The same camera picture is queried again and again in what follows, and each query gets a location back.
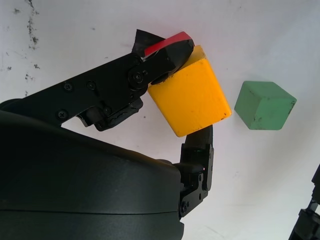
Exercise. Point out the green wooden block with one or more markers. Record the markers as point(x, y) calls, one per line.
point(262, 107)

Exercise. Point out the yellow wooden block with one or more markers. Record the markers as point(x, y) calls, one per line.
point(190, 97)

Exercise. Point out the red wooden block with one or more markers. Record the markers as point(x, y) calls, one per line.
point(170, 41)

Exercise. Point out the black tape strip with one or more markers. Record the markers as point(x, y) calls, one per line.
point(145, 41)

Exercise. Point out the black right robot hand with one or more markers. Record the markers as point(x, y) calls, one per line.
point(87, 187)

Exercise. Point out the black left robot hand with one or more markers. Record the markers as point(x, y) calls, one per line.
point(307, 220)

